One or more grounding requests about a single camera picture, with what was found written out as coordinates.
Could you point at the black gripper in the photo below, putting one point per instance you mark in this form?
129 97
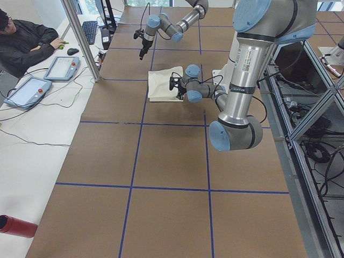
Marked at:
181 90
145 44

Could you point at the cream long-sleeve cat shirt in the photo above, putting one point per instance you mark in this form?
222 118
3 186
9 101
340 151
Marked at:
158 85

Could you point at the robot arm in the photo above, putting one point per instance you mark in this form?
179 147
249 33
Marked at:
173 29
259 24

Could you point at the black power adapter box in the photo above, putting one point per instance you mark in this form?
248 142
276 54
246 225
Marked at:
106 38

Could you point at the black keyboard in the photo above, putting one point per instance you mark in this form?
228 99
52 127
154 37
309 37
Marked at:
90 30

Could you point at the black computer mouse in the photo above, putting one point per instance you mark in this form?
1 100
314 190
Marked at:
72 51

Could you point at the far teach pendant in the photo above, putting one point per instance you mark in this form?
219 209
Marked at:
63 68

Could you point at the teach pendant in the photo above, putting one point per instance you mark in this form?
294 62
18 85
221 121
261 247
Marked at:
63 68
30 93

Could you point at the seated person in black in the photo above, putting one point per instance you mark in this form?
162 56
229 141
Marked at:
25 44

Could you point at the near teach pendant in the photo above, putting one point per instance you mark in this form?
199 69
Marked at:
30 93

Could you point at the red bottle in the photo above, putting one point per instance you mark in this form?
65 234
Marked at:
17 227

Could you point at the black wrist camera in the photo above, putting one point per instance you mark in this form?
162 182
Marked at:
174 81
139 34

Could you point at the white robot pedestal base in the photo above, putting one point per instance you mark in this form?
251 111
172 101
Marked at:
223 76

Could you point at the aluminium frame post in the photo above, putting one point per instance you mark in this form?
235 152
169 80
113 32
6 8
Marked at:
69 9

